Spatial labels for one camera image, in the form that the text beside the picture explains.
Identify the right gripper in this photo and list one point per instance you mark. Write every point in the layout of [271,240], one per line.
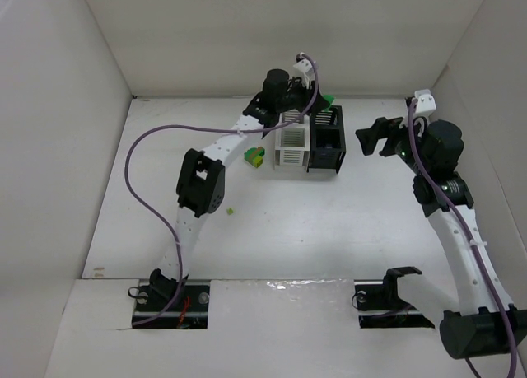
[387,135]

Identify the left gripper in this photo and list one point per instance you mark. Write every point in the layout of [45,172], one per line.
[310,96]

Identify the green rounded lego brick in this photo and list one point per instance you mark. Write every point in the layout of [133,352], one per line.
[327,101]

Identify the lime square lego brick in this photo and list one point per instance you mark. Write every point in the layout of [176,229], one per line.
[257,162]

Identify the green rectangular lego brick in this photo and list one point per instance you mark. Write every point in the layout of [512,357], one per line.
[254,158]

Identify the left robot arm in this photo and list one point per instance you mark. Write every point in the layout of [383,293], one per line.
[200,188]

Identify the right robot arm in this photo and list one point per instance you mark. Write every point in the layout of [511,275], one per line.
[482,320]

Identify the black slotted container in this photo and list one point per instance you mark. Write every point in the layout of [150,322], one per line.
[327,129]

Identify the white slotted container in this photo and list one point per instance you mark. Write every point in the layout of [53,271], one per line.
[292,143]

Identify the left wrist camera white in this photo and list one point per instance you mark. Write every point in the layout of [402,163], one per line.
[305,70]

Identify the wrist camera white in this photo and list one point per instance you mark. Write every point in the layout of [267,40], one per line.
[426,104]
[305,70]

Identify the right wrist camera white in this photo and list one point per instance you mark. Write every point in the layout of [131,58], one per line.
[426,104]

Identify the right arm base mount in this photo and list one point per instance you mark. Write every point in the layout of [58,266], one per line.
[379,306]

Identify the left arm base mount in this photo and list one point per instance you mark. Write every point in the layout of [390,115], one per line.
[161,303]

